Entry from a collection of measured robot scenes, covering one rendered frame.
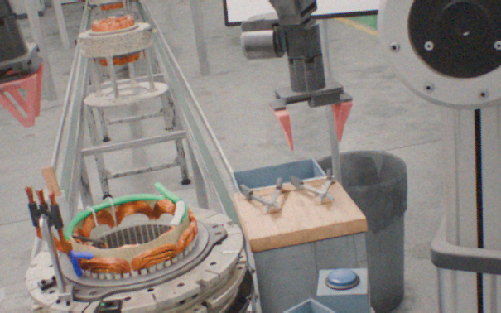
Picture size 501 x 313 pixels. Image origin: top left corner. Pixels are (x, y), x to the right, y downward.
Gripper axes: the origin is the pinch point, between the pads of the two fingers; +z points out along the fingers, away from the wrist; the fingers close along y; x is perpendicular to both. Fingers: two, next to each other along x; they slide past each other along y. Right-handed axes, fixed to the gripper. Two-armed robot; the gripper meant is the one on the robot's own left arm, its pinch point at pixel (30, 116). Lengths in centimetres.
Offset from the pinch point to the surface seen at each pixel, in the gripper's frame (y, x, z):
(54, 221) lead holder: 15.5, 2.6, 10.0
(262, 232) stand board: 0.7, 28.8, 27.0
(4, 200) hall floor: -316, -121, 140
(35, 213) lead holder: 13.5, 0.1, 9.1
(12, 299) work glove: -39, -28, 51
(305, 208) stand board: -5.8, 36.8, 28.0
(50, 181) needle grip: 1.3, 0.0, 10.1
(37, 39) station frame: -251, -54, 35
